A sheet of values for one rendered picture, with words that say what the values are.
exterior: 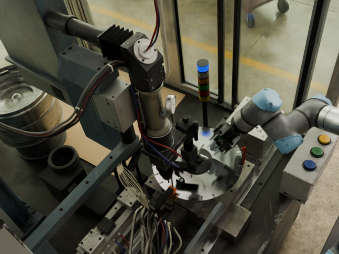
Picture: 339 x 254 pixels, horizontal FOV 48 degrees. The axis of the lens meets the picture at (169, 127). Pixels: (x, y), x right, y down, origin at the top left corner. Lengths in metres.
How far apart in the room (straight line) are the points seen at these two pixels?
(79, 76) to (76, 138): 0.91
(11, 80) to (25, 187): 0.46
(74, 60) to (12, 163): 1.01
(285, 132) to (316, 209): 1.35
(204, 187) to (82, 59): 0.64
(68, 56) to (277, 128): 0.60
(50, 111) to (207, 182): 0.71
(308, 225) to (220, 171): 1.11
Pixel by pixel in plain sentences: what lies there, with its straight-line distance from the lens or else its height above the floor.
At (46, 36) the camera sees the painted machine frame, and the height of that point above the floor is 1.51.
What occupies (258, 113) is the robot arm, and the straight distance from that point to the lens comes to 1.14.
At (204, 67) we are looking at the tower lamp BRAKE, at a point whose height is 1.15.
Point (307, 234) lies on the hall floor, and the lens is 2.36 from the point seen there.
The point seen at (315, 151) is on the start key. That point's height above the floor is 0.91.
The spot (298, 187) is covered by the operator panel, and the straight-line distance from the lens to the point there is 1.50.
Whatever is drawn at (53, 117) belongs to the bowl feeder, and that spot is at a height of 0.97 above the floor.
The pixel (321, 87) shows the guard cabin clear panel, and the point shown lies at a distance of 1.53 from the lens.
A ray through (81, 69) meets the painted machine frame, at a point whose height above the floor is 1.51.
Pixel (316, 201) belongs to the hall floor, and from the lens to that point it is 2.47.
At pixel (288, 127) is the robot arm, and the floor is 1.23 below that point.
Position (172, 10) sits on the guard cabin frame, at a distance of 1.66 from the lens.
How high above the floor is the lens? 2.09
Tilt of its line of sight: 49 degrees down
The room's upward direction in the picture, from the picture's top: 9 degrees counter-clockwise
